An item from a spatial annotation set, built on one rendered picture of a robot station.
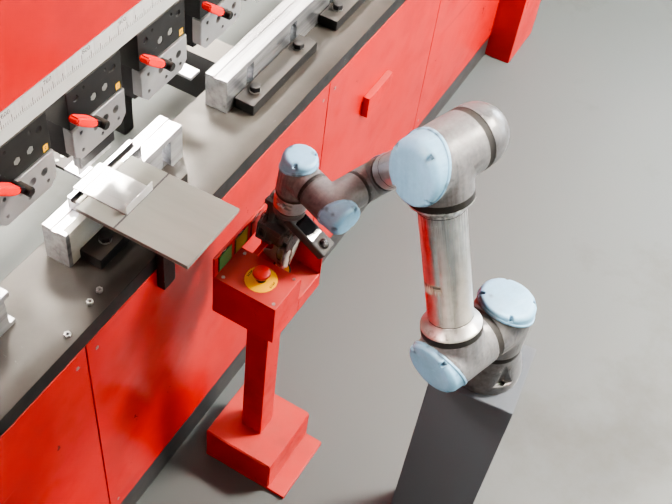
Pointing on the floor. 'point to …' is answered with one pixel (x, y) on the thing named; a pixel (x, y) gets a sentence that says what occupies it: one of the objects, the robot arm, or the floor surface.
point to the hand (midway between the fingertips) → (285, 266)
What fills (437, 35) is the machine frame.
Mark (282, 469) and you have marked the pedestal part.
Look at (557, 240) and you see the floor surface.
